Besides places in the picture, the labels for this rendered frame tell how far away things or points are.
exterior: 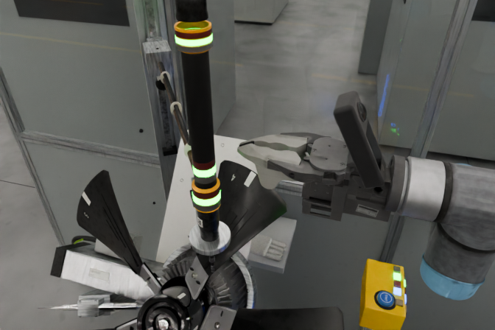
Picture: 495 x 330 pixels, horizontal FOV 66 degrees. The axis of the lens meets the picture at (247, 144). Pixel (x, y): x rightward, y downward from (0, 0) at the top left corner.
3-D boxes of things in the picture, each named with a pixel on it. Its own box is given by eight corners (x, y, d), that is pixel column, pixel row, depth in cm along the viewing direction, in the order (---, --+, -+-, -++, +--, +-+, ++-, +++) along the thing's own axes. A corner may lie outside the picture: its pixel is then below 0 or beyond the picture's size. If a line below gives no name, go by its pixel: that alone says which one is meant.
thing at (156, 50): (146, 65, 114) (141, 38, 109) (169, 63, 116) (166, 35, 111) (149, 79, 106) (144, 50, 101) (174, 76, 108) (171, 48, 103)
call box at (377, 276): (361, 280, 114) (367, 257, 108) (395, 288, 112) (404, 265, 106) (357, 329, 102) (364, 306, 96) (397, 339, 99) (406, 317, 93)
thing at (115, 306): (165, 309, 92) (40, 311, 99) (164, 299, 92) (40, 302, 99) (160, 311, 89) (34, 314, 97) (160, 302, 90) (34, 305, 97)
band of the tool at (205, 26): (174, 45, 47) (171, 20, 45) (208, 41, 48) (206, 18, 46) (180, 57, 43) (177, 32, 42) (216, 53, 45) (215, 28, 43)
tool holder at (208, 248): (183, 222, 68) (178, 180, 63) (222, 213, 70) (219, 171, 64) (194, 260, 61) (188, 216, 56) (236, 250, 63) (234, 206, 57)
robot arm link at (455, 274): (474, 254, 58) (501, 200, 52) (476, 315, 50) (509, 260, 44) (420, 237, 61) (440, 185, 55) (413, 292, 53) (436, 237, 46)
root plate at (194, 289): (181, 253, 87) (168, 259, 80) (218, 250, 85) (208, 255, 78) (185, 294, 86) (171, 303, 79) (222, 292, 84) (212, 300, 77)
